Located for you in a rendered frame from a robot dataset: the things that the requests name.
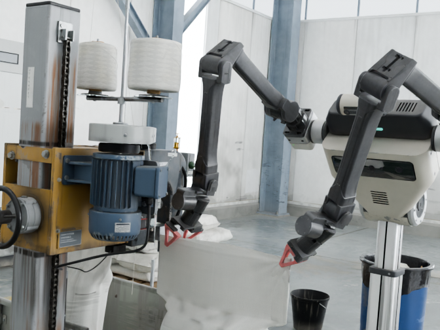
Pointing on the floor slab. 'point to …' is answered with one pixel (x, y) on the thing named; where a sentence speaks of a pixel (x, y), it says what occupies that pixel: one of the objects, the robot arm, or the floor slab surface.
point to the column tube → (32, 170)
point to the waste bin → (415, 272)
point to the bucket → (308, 308)
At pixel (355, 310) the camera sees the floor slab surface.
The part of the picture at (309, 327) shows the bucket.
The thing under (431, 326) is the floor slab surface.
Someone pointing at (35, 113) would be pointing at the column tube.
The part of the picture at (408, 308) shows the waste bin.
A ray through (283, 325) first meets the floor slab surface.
